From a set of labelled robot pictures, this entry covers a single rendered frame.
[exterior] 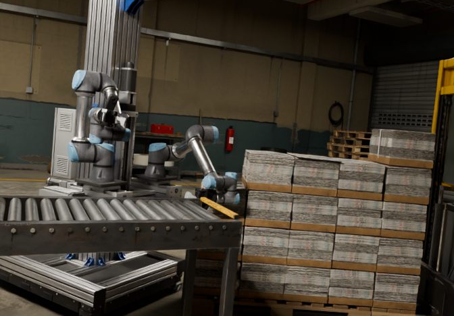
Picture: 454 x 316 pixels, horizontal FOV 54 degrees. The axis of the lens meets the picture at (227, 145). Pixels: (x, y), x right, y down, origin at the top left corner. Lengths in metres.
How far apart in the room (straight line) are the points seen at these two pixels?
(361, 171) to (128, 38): 1.75
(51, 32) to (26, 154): 2.35
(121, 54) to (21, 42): 6.22
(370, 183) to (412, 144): 0.36
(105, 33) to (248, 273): 1.78
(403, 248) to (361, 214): 0.35
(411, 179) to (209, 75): 7.29
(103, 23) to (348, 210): 1.98
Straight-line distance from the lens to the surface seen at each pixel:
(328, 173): 2.89
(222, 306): 2.15
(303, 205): 2.88
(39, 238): 1.84
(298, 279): 3.00
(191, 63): 9.73
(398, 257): 3.15
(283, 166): 2.82
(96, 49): 3.11
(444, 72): 3.77
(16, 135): 9.13
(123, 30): 3.08
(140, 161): 8.79
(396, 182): 3.03
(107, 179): 2.76
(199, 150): 2.70
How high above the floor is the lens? 1.24
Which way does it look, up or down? 3 degrees down
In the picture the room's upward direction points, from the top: 5 degrees clockwise
